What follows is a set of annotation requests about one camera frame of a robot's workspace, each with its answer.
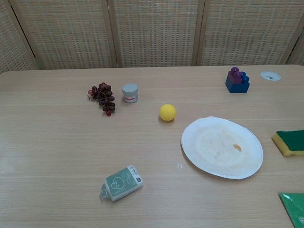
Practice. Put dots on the green and yellow sponge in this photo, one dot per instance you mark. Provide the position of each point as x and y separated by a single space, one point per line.
292 140

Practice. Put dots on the white paper plate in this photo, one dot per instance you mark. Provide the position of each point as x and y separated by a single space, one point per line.
213 152

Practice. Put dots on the yellow ball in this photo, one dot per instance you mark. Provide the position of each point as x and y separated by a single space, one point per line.
167 112

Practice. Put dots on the small grey lidded jar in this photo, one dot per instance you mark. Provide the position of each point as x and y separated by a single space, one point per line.
130 93

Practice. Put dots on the dark red grape bunch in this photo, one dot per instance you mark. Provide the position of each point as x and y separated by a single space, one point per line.
107 99

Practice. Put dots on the green tissue pack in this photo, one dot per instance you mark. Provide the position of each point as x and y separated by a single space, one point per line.
122 185

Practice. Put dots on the woven bamboo folding screen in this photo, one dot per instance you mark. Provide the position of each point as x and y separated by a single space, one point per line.
154 33

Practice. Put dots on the blue toy building block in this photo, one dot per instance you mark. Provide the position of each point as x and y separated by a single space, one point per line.
237 88

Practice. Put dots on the purple toy building block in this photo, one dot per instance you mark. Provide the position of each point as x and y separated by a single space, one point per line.
235 74

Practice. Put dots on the white round table grommet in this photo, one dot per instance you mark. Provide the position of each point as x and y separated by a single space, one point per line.
270 76

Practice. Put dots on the green flat packet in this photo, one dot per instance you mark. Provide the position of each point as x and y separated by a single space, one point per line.
293 206

